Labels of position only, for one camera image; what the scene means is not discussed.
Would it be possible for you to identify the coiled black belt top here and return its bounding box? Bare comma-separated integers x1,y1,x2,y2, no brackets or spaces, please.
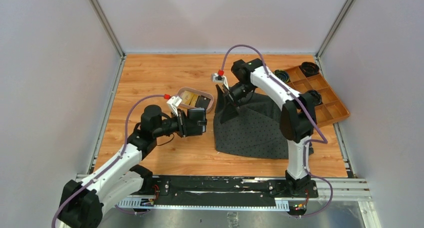
299,62,320,77

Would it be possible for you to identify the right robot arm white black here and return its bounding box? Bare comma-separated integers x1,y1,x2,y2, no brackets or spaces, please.
211,59,319,197

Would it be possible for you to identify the coiled black belt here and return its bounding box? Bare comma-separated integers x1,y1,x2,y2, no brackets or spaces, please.
299,62,320,77
307,90,323,106

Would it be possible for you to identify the pink oval tray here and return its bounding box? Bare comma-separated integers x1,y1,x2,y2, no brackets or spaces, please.
176,87,215,113

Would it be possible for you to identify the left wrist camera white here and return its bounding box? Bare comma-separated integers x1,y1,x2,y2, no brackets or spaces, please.
166,96,182,117

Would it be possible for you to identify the brown wooden compartment tray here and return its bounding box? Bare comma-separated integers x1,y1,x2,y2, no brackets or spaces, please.
285,65,350,127

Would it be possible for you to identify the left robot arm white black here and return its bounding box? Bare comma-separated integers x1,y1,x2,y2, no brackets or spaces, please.
51,105,191,227

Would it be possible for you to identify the coiled black belt middle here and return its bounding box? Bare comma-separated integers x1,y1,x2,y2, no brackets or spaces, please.
307,90,323,106

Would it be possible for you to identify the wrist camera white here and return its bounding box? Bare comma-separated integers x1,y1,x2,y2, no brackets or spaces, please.
211,73,229,90
166,96,182,117

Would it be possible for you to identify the aluminium frame rail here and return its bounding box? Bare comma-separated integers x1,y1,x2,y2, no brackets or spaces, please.
59,172,381,227

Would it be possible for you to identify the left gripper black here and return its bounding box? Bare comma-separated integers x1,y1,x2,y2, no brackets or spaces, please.
153,109,202,138

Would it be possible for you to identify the black leather card holder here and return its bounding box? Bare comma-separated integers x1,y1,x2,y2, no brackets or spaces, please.
185,108,208,136

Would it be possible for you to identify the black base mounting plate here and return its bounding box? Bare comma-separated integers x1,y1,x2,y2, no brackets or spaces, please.
131,175,319,208

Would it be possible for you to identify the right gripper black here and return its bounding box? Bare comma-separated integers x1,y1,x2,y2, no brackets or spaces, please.
215,81,258,124

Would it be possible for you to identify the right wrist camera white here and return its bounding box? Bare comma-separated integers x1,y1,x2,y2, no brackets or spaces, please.
211,73,229,90

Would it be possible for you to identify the dark grey dotted cloth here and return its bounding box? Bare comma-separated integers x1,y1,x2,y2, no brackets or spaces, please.
213,93,289,159

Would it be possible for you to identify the gold credit card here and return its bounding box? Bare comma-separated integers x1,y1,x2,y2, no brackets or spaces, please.
181,90,197,106
190,95,200,107

